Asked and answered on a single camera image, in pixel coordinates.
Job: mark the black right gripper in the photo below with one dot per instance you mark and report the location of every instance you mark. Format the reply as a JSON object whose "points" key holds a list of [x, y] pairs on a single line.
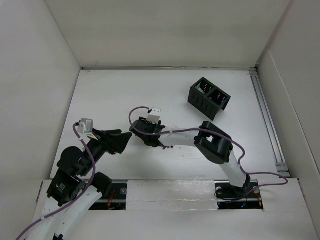
{"points": [[148, 123]]}

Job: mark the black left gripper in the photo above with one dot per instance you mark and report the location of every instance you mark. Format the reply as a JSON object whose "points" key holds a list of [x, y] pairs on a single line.
{"points": [[117, 141]]}

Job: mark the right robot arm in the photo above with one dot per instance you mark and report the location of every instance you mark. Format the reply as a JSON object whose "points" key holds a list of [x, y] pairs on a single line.
{"points": [[215, 145]]}

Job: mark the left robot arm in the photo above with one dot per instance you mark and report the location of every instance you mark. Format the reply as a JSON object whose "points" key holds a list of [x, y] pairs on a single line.
{"points": [[77, 185]]}

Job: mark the black two-compartment pen holder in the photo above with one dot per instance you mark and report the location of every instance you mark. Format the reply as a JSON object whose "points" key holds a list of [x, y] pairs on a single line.
{"points": [[208, 98]]}

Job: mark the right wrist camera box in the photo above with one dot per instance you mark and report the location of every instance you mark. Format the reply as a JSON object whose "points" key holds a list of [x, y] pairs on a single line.
{"points": [[154, 115]]}

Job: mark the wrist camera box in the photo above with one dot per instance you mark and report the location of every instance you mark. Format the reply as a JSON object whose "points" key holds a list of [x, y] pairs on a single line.
{"points": [[154, 115], [85, 126]]}

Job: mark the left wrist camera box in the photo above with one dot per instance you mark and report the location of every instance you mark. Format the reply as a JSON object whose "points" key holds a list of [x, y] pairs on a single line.
{"points": [[85, 126]]}

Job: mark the aluminium rail right side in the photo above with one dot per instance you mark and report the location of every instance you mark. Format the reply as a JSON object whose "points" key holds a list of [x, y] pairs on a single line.
{"points": [[279, 158]]}

